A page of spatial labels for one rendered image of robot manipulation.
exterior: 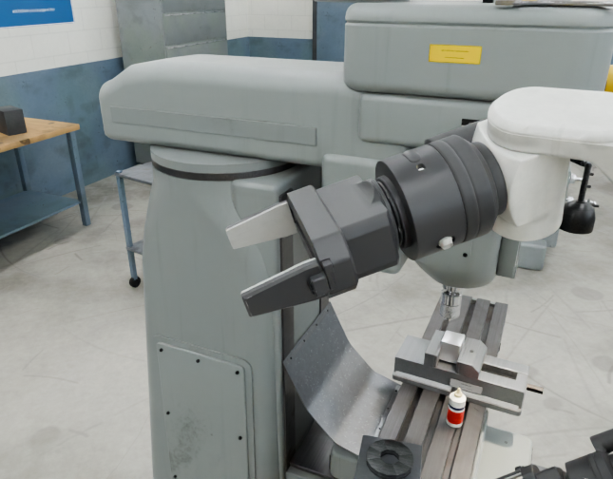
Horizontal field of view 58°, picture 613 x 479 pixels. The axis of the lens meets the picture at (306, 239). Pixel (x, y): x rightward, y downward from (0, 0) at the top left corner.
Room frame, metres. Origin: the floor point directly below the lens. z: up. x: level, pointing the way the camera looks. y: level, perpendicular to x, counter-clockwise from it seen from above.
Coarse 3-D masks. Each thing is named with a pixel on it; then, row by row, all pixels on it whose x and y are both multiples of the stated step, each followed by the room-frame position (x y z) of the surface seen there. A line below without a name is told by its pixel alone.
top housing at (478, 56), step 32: (416, 0) 1.28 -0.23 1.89; (352, 32) 1.11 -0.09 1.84; (384, 32) 1.08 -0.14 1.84; (416, 32) 1.05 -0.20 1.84; (448, 32) 1.03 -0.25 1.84; (480, 32) 1.01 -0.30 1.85; (512, 32) 0.99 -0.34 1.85; (544, 32) 0.97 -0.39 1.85; (576, 32) 0.95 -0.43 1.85; (608, 32) 0.95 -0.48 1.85; (352, 64) 1.10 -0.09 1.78; (384, 64) 1.07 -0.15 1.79; (416, 64) 1.05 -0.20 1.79; (448, 64) 1.03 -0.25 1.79; (480, 64) 1.00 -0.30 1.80; (512, 64) 0.98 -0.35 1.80; (544, 64) 0.96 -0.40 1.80; (576, 64) 0.94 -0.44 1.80; (608, 64) 0.96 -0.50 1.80; (448, 96) 1.03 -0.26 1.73; (480, 96) 1.01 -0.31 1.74
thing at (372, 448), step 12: (372, 444) 0.82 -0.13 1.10; (384, 444) 0.82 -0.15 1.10; (396, 444) 0.82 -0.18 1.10; (408, 444) 0.83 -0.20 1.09; (360, 456) 0.80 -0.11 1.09; (372, 456) 0.79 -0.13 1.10; (384, 456) 0.80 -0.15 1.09; (396, 456) 0.80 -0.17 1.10; (408, 456) 0.79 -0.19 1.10; (420, 456) 0.80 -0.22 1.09; (360, 468) 0.77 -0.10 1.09; (372, 468) 0.76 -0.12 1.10; (384, 468) 0.76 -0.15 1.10; (396, 468) 0.76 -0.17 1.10; (408, 468) 0.76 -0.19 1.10; (420, 468) 0.77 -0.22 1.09
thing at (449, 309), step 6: (444, 300) 1.12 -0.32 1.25; (450, 300) 1.11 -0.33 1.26; (456, 300) 1.11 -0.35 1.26; (444, 306) 1.12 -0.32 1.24; (450, 306) 1.11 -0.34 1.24; (456, 306) 1.11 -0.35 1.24; (444, 312) 1.11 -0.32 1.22; (450, 312) 1.11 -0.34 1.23; (456, 312) 1.11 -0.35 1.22; (450, 318) 1.11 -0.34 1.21
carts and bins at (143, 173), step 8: (128, 168) 3.47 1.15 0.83; (136, 168) 3.47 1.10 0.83; (144, 168) 3.47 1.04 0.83; (120, 176) 3.35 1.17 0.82; (128, 176) 3.31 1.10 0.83; (136, 176) 3.31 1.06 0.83; (144, 176) 3.31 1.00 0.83; (152, 176) 3.31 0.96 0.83; (120, 184) 3.36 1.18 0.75; (120, 192) 3.37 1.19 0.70; (120, 200) 3.38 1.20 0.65; (128, 224) 3.38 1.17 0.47; (128, 232) 3.37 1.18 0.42; (128, 240) 3.37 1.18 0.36; (128, 248) 3.36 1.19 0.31; (136, 248) 3.35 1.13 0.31; (128, 256) 3.38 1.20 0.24; (136, 272) 3.39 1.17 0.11; (136, 280) 3.38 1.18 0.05
